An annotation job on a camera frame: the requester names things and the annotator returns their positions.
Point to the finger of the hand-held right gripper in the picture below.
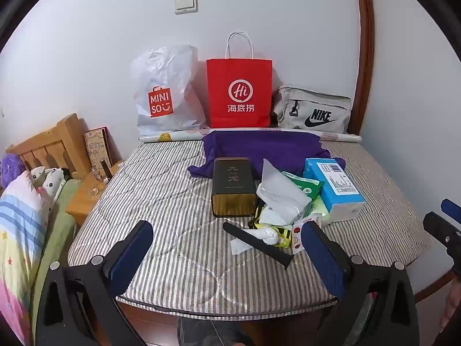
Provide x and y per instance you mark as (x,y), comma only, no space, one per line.
(452,209)
(439,229)

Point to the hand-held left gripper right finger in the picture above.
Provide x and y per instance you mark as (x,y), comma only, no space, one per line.
(324,259)

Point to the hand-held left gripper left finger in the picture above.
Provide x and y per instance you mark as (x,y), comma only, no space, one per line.
(131,256)

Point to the light green tissue packet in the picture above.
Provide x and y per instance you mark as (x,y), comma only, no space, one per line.
(318,209)

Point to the small white plastic bag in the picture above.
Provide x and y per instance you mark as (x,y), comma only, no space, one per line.
(273,215)

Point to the green wet wipe packet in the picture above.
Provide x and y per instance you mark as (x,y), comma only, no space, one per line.
(309,187)

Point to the clear bag with white sponge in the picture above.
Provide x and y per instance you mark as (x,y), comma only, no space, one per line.
(281,194)

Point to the blue tissue pack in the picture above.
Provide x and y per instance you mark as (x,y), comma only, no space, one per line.
(313,167)

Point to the dark green tin box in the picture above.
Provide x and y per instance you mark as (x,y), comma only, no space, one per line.
(232,187)

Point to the fruit sticker sheet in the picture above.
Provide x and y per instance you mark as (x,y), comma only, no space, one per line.
(297,238)

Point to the crumpled white tissue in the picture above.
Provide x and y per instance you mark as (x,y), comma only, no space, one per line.
(264,236)

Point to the striped mattress bed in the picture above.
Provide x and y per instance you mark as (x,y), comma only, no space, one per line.
(162,194)

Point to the wooden nightstand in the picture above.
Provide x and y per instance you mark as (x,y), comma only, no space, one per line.
(83,205)

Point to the clear glass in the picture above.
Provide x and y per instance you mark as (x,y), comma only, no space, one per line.
(93,189)

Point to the light green blanket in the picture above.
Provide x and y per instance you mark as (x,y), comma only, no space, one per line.
(54,245)

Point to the small black box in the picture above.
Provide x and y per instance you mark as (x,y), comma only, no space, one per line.
(105,169)

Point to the patterned hardcover book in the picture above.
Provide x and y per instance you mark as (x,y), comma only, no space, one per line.
(98,147)

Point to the colourful striped pillow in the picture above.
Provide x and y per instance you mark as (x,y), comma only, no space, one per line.
(18,230)

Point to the purple towel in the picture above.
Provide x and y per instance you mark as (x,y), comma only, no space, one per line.
(259,147)

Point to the rolled white printed paper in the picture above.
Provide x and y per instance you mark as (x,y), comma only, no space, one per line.
(180,135)

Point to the wooden headboard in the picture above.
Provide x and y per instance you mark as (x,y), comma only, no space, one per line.
(54,144)

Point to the purple plush toy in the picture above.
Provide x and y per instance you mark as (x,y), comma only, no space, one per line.
(10,169)

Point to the grey waist bag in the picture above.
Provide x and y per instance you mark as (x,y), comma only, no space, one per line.
(335,106)

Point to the white plastic shopping bag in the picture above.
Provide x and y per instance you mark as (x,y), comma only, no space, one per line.
(169,79)

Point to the red paper bag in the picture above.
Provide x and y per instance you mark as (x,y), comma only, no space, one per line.
(219,79)

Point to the brown wooden door frame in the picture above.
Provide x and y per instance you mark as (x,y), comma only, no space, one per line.
(363,43)

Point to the white wall switch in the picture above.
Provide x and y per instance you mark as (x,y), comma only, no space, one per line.
(186,4)

